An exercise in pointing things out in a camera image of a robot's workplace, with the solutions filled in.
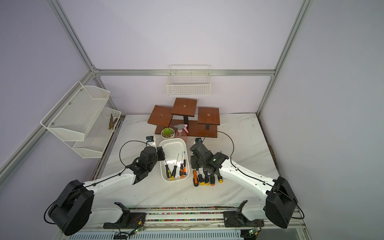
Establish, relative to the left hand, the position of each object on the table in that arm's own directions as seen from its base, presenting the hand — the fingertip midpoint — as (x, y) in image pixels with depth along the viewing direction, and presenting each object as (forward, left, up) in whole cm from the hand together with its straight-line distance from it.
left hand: (161, 148), depth 88 cm
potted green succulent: (+13, -2, -2) cm, 14 cm away
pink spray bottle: (+12, -10, -2) cm, 16 cm away
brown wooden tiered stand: (+25, -28, -8) cm, 39 cm away
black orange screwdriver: (-16, -30, -9) cm, 35 cm away
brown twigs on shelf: (+19, +35, +3) cm, 40 cm away
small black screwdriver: (-15, -27, -10) cm, 33 cm away
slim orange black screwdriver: (-6, -14, -8) cm, 17 cm away
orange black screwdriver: (-15, -21, -9) cm, 27 cm away
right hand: (-9, -21, +1) cm, 23 cm away
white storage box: (+2, -6, -2) cm, 7 cm away
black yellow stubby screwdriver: (-16, -24, -9) cm, 30 cm away
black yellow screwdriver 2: (-11, -4, -9) cm, 14 cm away
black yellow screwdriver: (-15, -35, -10) cm, 39 cm away
